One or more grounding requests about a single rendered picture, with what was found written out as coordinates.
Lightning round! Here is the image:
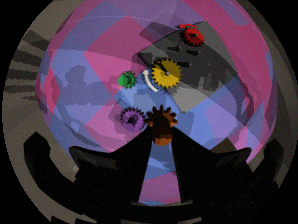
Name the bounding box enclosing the purple gear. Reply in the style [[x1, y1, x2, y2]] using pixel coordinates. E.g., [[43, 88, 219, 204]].
[[121, 107, 146, 132]]

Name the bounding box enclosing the yellow gear with black stripe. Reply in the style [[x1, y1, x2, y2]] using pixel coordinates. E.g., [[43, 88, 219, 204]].
[[152, 57, 182, 89]]

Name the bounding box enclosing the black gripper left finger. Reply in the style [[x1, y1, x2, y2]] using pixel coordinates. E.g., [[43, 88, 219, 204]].
[[69, 127, 153, 205]]

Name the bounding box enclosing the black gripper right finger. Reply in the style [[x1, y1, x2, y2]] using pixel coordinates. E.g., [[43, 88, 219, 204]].
[[172, 127, 251, 205]]

